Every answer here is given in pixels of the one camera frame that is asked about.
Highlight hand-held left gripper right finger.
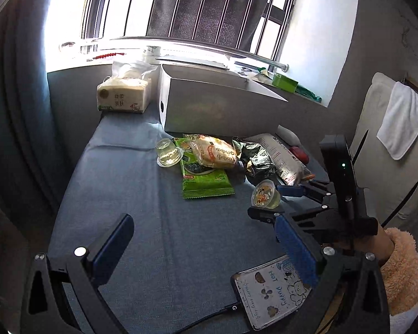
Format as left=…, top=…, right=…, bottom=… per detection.
left=274, top=215, right=391, bottom=334

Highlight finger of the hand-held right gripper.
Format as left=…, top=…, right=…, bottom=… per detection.
left=277, top=179, right=335, bottom=206
left=247, top=205, right=326, bottom=225

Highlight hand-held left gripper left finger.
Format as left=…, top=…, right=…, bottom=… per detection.
left=21, top=213, right=135, bottom=334

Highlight jelly cup orange lid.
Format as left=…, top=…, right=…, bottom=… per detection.
left=251, top=180, right=283, bottom=209

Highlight white cardboard box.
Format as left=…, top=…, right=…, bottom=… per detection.
left=158, top=64, right=289, bottom=140

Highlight person's right forearm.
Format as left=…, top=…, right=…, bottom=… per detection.
left=367, top=226, right=418, bottom=321

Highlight white printed snack packet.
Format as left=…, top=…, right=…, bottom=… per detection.
left=254, top=133, right=314, bottom=186

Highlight small red packet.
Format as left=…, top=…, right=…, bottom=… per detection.
left=288, top=146, right=310, bottom=164

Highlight dark foil snack packet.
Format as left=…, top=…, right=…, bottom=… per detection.
left=233, top=136, right=277, bottom=178

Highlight blue grey fabric mat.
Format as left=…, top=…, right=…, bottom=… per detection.
left=47, top=113, right=338, bottom=334

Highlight smartphone with cartoon case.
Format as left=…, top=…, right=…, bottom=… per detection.
left=232, top=255, right=314, bottom=331

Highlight white plastic object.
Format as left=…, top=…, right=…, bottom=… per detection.
left=277, top=125, right=300, bottom=147

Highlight green seaweed snack packet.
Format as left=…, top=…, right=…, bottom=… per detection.
left=174, top=137, right=235, bottom=200

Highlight white chair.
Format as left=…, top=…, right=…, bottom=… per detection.
left=350, top=72, right=418, bottom=220

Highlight wrapped bread packet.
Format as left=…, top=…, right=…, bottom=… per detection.
left=190, top=135, right=239, bottom=170

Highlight white towel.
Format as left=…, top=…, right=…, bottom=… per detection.
left=376, top=82, right=418, bottom=161

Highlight green plastic bag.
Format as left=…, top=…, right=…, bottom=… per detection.
left=294, top=84, right=323, bottom=104

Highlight green plastic container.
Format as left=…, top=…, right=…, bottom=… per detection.
left=272, top=74, right=299, bottom=93

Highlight clear jelly cup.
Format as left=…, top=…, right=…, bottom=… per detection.
left=155, top=138, right=183, bottom=168

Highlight soft tissue pack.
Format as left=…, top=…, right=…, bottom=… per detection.
left=97, top=61, right=159, bottom=115

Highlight flat cardboard sheet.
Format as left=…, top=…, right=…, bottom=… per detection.
left=155, top=56, right=230, bottom=70

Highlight dark curtain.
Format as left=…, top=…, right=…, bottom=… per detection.
left=0, top=0, right=88, bottom=223

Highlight window security bars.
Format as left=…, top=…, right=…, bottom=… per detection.
left=80, top=0, right=300, bottom=70

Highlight black charging cable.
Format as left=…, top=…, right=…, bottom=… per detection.
left=181, top=303, right=242, bottom=334

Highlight red beaded string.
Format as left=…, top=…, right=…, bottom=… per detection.
left=87, top=52, right=126, bottom=62

